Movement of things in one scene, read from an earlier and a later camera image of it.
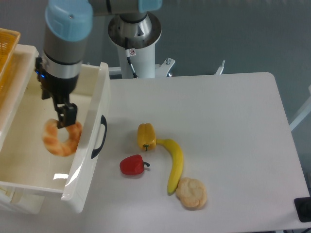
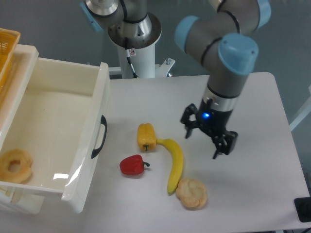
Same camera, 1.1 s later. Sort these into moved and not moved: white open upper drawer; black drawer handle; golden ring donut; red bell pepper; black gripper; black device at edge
Moved: black gripper; golden ring donut
Not moved: white open upper drawer; red bell pepper; black drawer handle; black device at edge
